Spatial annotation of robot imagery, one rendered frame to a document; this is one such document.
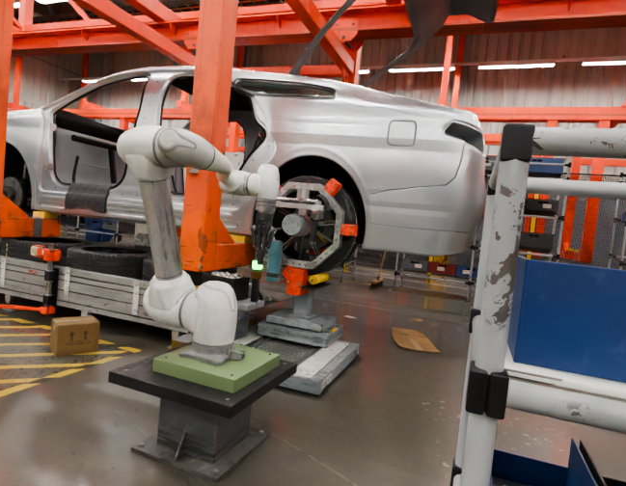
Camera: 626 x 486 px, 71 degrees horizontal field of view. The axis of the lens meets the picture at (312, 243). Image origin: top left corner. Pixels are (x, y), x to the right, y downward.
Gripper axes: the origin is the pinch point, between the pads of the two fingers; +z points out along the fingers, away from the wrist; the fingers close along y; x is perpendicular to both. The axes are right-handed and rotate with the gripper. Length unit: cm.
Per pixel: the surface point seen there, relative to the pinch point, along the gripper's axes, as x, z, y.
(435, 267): 451, 32, 44
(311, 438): -10, 70, 36
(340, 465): -23, 69, 53
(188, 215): 40, -14, -70
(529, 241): 451, -18, 156
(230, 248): 72, 5, -59
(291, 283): 82, 24, -17
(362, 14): 299, -247, -55
